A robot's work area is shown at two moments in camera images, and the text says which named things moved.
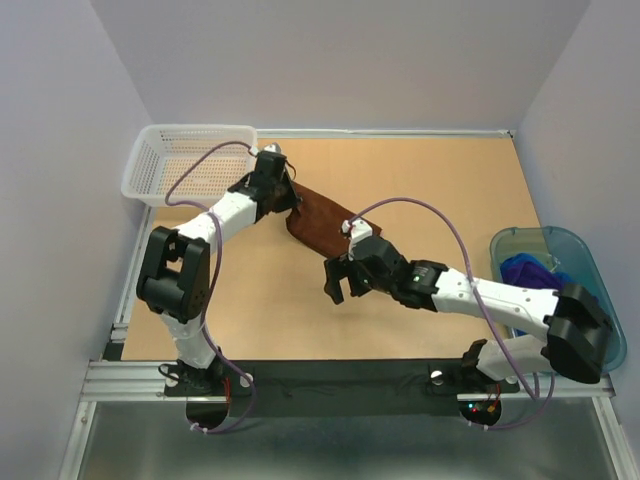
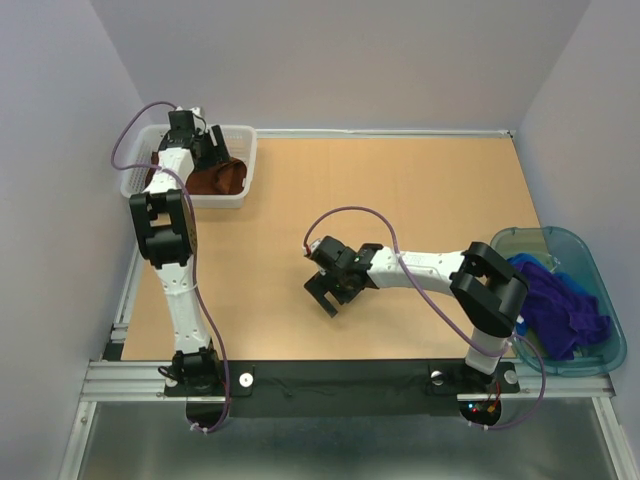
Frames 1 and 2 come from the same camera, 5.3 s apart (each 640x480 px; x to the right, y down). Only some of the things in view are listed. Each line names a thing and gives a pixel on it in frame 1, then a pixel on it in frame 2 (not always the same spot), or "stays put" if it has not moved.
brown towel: (320, 219) → (227, 177)
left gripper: (291, 200) → (212, 158)
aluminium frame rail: (108, 379) stays put
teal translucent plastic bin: (567, 255) stays put
